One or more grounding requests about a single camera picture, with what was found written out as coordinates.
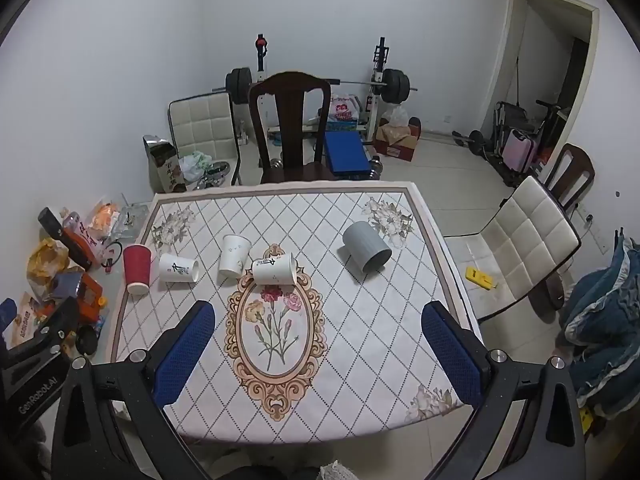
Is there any black barbell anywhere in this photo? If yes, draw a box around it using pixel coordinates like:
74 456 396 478
212 67 419 106

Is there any orange printed carton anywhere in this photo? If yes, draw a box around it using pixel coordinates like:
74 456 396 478
10 292 49 346

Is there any white paper cup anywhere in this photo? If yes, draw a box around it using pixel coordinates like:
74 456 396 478
158 253 200 285
217 234 252 278
251 253 297 286

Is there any folded black cart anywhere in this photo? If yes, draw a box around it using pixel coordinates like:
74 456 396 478
492 101 531 161

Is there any yellow tool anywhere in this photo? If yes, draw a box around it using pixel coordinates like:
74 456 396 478
464 266 496 290

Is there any blue denim clothing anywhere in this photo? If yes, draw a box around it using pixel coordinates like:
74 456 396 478
557 232 640 419

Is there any dark wooden chair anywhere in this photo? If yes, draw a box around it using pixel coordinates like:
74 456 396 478
248 72 337 185
542 143 596 221

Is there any grey ribbed cup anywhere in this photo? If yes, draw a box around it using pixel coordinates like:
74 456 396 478
342 221 393 274

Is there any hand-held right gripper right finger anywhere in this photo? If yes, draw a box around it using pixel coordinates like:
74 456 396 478
422 300 589 480

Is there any clear plastic container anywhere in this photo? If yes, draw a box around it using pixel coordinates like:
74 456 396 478
112 203 149 241

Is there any white weight rack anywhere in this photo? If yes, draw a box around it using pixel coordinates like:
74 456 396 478
252 34 392 142

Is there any orange toy box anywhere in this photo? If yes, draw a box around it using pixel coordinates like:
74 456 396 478
50 270 109 326

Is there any printed paper bag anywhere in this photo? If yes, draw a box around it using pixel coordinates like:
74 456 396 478
143 135 188 194

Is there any black cable loop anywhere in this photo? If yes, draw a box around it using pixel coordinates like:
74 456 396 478
102 241 124 274

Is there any white cushioned chair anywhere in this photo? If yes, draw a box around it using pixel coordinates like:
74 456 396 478
444 176 583 324
168 91 244 189

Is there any black and orange box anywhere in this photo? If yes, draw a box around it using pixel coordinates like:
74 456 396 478
38 207 101 272

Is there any pink suitcase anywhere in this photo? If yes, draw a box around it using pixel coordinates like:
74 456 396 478
501 129 539 174

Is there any white and green plastic bag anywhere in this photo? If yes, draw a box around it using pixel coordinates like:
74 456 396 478
179 151 214 181

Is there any yellow plastic bag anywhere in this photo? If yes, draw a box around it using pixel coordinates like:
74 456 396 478
27 238 71 291

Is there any black scooter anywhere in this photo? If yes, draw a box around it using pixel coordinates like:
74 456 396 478
530 99 564 161

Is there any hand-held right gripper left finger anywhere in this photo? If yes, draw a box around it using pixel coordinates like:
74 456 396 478
51 300 216 480

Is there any white door frame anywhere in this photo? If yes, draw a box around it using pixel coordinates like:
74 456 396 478
481 0 601 161

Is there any red and white plastic bag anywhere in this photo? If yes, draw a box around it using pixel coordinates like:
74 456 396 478
327 93 361 124

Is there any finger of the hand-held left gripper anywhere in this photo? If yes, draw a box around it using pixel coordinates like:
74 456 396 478
27 297 82 361
0 298 19 348

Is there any short dumbbell bar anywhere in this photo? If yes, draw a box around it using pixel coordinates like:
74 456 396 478
452 130 489 159

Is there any cardboard box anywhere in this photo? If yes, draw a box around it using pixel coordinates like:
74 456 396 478
375 117 423 163

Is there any orange snack packet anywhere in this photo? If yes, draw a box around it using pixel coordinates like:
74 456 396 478
92 201 121 234

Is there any floral patterned tablecloth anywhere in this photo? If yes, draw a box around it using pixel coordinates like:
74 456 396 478
110 180 484 446

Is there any blue bench pad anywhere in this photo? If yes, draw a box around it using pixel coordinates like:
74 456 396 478
324 131 374 181

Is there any black round object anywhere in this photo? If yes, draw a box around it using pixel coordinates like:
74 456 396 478
75 325 101 356

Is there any red paper cup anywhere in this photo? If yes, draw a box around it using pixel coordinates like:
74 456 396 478
122 244 153 295

